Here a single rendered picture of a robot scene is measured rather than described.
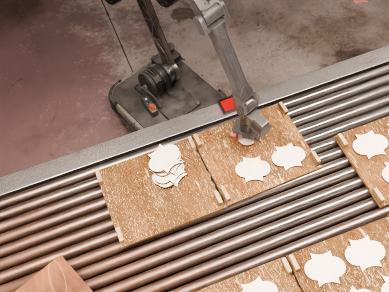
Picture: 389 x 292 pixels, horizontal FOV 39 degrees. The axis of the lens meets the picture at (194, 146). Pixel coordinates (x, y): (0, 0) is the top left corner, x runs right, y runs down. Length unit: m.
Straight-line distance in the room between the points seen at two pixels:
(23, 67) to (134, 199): 2.04
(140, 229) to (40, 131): 1.66
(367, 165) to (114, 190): 0.99
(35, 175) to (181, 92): 1.26
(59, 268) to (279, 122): 1.04
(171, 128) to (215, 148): 0.22
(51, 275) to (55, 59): 2.24
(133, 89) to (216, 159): 1.26
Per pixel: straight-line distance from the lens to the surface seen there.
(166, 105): 3.22
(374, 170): 2.25
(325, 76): 2.52
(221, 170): 2.17
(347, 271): 2.04
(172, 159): 2.13
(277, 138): 2.27
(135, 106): 3.26
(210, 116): 2.34
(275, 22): 4.04
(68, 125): 3.57
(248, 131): 2.13
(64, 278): 1.94
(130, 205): 2.13
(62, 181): 2.26
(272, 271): 2.00
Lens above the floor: 2.80
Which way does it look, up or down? 57 degrees down
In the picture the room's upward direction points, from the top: 4 degrees counter-clockwise
